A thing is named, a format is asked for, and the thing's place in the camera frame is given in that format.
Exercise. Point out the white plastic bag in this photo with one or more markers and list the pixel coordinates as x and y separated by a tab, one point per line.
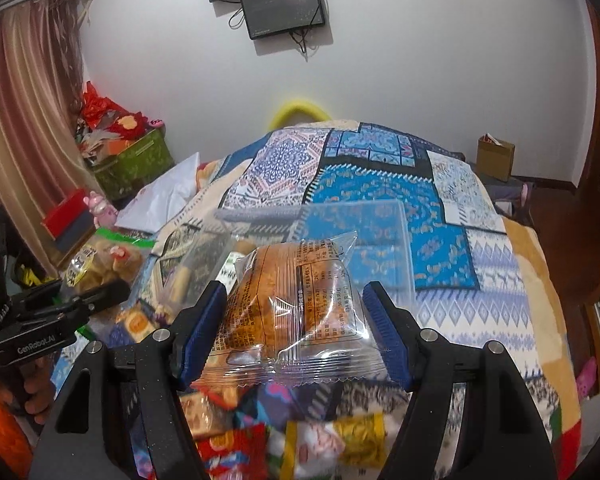
155	200

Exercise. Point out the red flat box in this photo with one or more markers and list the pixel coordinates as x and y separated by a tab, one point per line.
67	215

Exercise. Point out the clear plastic container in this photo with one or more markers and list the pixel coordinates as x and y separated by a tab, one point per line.
360	240

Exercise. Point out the clear packaged bread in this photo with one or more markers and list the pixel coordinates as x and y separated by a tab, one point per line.
290	305

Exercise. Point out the person's left hand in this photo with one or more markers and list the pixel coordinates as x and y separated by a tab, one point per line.
35	387

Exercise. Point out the pink slipper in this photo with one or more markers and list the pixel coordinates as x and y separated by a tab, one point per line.
586	377

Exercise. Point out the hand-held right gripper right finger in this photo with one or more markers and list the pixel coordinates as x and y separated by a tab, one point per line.
385	335

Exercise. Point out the clear bag of buns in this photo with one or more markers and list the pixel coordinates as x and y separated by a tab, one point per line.
102	260

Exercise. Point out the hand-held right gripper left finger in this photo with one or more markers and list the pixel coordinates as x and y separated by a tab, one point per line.
202	332

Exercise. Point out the blue patchwork blanket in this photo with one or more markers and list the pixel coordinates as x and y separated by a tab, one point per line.
380	195

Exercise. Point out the green storage box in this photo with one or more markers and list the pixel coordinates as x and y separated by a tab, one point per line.
135	162

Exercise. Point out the grey low bench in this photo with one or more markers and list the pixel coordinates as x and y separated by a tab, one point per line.
505	191

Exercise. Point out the small black wall monitor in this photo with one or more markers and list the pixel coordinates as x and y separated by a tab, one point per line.
282	7

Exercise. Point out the red snack packet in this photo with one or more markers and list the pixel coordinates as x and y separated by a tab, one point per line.
230	452

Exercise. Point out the orange cracker packet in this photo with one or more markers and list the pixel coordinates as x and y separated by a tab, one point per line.
200	412

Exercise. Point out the green snack packet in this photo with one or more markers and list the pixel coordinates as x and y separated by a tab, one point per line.
127	236

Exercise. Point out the striped brown curtain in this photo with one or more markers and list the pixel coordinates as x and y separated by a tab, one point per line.
25	110

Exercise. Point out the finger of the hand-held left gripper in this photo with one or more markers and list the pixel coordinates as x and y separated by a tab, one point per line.
100	294

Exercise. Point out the brown cardboard box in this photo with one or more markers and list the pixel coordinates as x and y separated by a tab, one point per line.
495	160

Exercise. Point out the pink toy figure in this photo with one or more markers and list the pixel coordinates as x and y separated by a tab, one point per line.
100	207

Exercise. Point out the small orange snack packet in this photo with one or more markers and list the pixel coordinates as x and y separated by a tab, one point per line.
135	323

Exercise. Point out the yellow and white snack packet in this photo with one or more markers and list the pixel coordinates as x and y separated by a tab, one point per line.
330	440

